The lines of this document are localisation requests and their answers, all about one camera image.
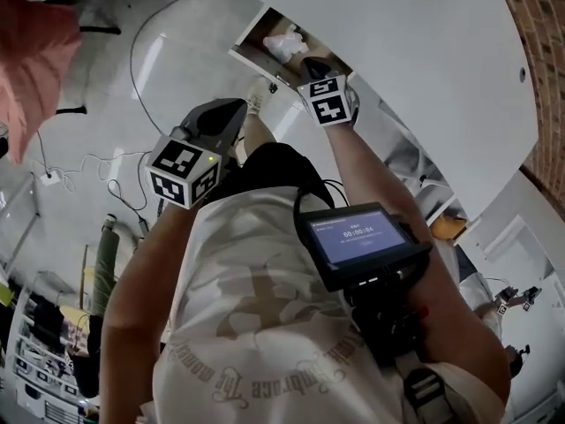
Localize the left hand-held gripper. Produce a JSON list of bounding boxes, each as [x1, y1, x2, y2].
[[145, 97, 249, 210]]

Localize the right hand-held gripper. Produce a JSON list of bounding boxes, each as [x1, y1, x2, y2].
[[296, 57, 361, 128]]

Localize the white plastic bag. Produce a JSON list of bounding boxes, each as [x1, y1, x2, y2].
[[262, 23, 310, 64]]

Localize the white drawer with brown inside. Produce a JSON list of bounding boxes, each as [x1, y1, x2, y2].
[[228, 5, 354, 88]]

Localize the person's right forearm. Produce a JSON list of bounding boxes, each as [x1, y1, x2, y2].
[[321, 121, 513, 414]]

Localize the person's left forearm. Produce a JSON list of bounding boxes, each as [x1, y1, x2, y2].
[[100, 199, 200, 424]]

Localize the white sneaker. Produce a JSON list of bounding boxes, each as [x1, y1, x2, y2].
[[245, 77, 270, 117]]

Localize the person's right leg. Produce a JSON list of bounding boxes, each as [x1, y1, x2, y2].
[[242, 112, 279, 149]]

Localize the black shorts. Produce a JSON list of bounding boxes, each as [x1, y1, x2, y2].
[[200, 141, 336, 207]]

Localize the white desk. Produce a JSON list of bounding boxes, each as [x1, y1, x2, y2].
[[252, 0, 540, 223]]

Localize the black metal chair legs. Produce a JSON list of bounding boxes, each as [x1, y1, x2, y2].
[[55, 24, 123, 117]]

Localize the white printed t-shirt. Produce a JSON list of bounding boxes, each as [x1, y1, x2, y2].
[[152, 185, 504, 424]]

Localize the orange cushion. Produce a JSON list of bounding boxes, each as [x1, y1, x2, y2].
[[430, 213, 469, 241]]

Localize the pink padded jacket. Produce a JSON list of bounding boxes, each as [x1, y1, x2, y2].
[[0, 0, 84, 165]]

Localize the white cluttered shelf unit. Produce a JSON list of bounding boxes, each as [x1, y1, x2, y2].
[[0, 276, 102, 424]]

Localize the white tangled cable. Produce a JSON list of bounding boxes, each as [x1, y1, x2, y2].
[[61, 150, 154, 193]]

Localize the black floor cable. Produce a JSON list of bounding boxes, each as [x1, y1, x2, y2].
[[129, 0, 195, 139]]

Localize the grey strap with black buckle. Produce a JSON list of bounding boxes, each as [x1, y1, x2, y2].
[[401, 367, 451, 424]]

